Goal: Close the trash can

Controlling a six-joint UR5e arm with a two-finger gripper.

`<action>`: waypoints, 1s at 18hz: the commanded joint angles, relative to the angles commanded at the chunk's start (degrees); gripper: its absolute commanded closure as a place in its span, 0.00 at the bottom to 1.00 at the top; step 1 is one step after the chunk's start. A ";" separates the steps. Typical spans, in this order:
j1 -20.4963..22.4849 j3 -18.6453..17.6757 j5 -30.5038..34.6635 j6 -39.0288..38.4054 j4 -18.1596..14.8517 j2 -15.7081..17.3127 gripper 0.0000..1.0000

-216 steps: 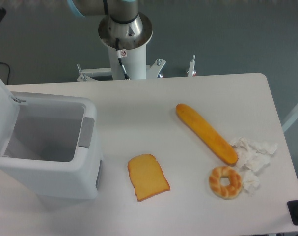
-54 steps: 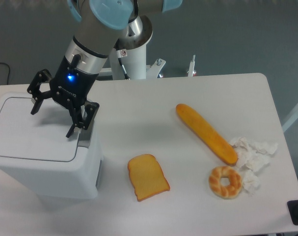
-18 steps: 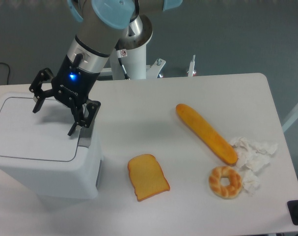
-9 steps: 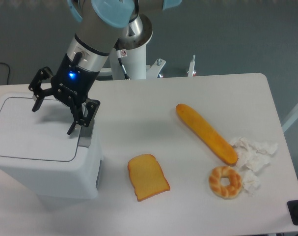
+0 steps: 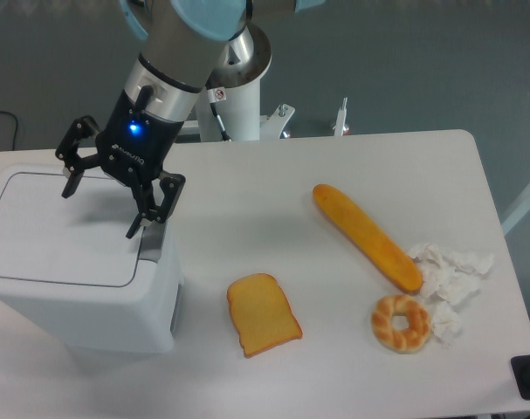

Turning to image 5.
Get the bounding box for crumpled white tissue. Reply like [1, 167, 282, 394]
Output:
[408, 243, 495, 347]

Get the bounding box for toast bread slice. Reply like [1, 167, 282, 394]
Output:
[226, 273, 303, 358]

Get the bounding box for white trash can lid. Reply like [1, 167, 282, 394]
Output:
[0, 167, 140, 287]

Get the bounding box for black device at edge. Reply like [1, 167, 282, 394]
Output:
[510, 355, 530, 401]

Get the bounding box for white trash can body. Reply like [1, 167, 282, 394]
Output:
[0, 163, 184, 353]

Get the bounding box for black cable on floor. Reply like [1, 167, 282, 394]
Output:
[0, 110, 20, 152]

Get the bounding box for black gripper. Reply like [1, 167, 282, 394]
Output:
[55, 86, 186, 239]

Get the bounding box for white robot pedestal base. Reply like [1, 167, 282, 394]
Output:
[179, 23, 295, 142]

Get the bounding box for long orange baguette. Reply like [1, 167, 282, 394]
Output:
[312, 184, 423, 292]

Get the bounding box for braided ring bread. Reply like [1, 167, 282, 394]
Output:
[370, 295, 430, 354]

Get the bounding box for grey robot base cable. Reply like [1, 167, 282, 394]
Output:
[207, 89, 233, 143]

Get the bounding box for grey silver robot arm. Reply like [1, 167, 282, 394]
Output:
[55, 1, 318, 238]

